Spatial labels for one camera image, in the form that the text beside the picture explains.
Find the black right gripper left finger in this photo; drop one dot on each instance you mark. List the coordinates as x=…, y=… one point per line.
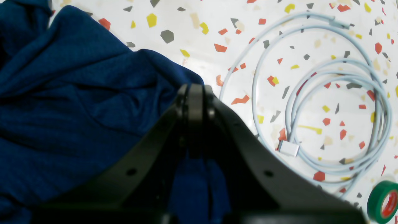
x=135, y=189

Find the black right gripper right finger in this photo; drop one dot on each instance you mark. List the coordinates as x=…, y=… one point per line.
x=256, y=187

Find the dark blue t-shirt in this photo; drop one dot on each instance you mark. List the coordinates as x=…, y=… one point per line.
x=74, y=100

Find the green object at table edge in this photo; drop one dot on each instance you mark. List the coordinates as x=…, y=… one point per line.
x=382, y=202

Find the terrazzo patterned tablecloth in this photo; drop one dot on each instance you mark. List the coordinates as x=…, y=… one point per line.
x=330, y=66

